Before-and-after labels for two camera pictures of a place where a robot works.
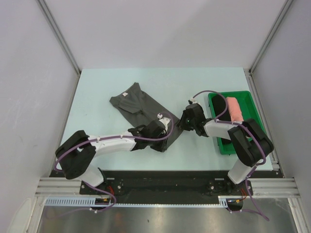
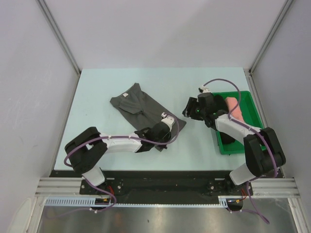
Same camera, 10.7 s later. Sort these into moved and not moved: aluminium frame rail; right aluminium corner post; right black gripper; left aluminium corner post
Moved: right black gripper
Not moved: aluminium frame rail; right aluminium corner post; left aluminium corner post
